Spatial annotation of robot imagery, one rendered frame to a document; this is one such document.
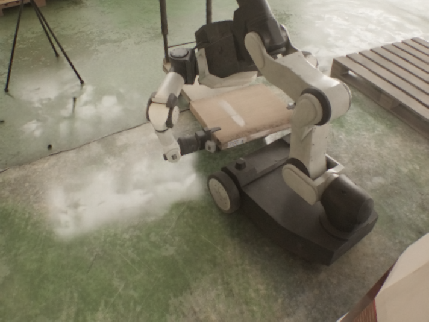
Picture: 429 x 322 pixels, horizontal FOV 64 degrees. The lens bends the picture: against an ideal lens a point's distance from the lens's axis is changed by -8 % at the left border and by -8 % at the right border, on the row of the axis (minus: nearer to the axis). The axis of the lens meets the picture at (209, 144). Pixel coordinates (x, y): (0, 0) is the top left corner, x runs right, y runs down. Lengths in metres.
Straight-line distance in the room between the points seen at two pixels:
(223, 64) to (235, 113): 0.41
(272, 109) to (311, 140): 0.60
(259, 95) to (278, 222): 0.83
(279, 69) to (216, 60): 0.34
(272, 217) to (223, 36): 0.78
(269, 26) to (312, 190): 0.65
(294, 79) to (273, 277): 0.79
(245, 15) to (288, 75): 0.29
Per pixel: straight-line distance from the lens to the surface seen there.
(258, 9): 1.48
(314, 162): 1.52
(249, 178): 1.65
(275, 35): 1.46
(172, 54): 1.67
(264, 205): 1.58
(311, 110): 1.30
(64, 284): 1.65
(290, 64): 1.41
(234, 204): 1.63
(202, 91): 2.19
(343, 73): 2.93
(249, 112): 1.94
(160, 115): 1.51
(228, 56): 1.58
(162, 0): 2.35
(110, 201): 1.87
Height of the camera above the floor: 1.36
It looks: 40 degrees down
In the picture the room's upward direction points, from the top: straight up
